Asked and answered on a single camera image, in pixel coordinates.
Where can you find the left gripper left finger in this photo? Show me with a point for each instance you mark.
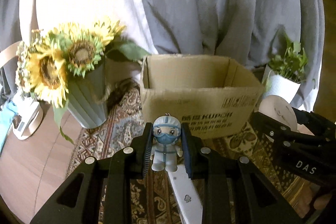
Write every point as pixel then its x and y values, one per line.
pixel 78 198

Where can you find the masked medic figurine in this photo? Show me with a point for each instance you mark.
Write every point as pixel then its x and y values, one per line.
pixel 166 132

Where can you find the open cardboard box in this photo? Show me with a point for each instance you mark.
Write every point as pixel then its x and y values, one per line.
pixel 214 95

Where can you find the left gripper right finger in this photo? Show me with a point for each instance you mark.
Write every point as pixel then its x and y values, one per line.
pixel 235 191

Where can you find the sunflower bouquet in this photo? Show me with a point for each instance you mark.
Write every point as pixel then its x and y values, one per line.
pixel 48 61

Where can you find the blue cloth bundle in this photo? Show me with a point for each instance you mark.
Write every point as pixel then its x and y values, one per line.
pixel 8 112

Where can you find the grey-green ribbed vase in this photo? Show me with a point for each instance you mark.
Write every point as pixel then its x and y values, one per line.
pixel 87 97

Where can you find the white remote control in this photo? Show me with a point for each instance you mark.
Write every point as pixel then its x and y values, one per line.
pixel 188 200

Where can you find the white smiley round toy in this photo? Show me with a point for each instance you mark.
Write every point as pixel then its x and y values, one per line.
pixel 278 109

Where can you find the white pot green plant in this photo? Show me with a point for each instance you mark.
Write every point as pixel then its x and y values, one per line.
pixel 285 73

